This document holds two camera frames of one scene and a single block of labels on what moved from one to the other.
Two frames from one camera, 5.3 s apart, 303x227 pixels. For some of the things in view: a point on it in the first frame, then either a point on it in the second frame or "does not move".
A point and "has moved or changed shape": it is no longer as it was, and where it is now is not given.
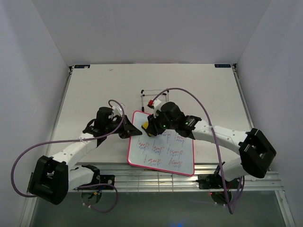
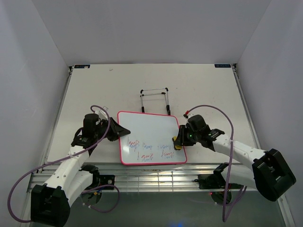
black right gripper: [153, 124] to [182, 136]
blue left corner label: [84, 66] does not move
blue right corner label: [222, 65] does not move
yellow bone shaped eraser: [145, 125] to [176, 147]
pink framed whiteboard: [171, 151] has moved or changed shape
